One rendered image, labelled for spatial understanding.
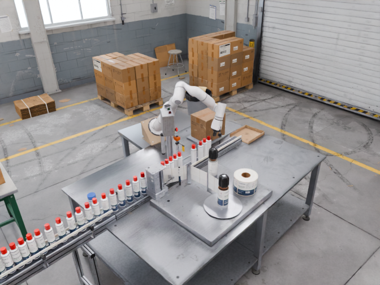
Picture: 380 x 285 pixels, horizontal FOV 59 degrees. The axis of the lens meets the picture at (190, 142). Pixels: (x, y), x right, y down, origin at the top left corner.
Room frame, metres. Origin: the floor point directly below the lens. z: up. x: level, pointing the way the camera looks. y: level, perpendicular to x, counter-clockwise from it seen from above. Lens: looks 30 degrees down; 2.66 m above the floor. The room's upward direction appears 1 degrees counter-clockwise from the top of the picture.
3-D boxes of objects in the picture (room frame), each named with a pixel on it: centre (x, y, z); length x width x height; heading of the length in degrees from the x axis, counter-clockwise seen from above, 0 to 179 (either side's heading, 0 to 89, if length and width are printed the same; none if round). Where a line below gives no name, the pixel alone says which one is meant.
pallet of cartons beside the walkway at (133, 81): (6.39, 1.21, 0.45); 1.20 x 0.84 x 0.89; 41
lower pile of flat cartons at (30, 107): (6.05, 2.99, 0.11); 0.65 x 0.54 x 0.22; 126
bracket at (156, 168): (2.26, 0.28, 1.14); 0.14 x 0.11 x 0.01; 135
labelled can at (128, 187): (2.17, 0.50, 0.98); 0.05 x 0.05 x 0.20
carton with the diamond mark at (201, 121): (3.32, -0.20, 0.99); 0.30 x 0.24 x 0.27; 131
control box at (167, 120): (2.61, 0.19, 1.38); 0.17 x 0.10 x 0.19; 10
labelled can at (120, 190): (2.12, 0.56, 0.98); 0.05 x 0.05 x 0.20
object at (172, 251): (2.65, -0.11, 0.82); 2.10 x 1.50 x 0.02; 135
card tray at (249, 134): (3.33, -0.65, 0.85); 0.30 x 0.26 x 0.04; 135
